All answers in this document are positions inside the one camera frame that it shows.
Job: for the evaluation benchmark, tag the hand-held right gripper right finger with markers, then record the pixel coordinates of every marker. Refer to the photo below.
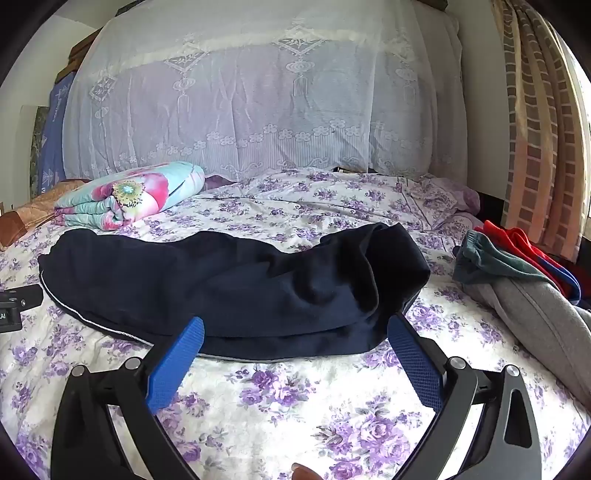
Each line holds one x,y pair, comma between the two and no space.
415,364

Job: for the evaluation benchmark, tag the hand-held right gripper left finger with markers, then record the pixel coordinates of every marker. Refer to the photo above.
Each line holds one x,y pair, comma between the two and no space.
178,364

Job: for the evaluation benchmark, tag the navy blue pants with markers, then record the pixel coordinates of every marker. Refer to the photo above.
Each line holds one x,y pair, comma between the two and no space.
231,286

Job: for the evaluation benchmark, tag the green garment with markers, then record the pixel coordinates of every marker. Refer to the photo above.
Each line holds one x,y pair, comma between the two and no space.
494,261

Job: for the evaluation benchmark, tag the grey pants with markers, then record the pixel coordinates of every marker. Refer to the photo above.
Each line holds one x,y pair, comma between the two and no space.
540,318

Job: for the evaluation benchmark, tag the person's right hand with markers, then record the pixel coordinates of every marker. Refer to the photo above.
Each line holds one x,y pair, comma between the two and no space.
305,473

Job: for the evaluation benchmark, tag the brown pillow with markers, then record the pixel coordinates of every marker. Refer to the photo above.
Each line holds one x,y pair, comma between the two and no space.
27,212

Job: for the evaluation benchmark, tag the purple floral bed sheet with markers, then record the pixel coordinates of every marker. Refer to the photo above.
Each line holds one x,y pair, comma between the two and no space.
286,415

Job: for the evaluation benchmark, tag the red garment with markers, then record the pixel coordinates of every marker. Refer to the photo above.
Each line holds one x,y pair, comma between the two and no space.
521,240

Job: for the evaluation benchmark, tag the folded floral quilt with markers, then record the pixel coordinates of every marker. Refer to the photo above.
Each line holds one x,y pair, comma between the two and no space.
138,189

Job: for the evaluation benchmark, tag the purple floral pillow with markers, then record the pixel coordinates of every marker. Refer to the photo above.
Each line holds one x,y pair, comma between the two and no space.
443,198

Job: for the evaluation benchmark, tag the blue patterned cloth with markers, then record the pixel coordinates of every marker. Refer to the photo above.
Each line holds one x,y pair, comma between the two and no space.
55,138

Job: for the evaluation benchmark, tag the purple cloth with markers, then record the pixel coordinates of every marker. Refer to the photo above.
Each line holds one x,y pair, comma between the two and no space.
219,181

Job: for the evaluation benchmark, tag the orange checked curtain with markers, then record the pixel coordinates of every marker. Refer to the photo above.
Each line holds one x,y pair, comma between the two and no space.
531,138

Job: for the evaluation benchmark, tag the white lace cover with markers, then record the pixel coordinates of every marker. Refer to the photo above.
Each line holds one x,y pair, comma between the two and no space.
254,92

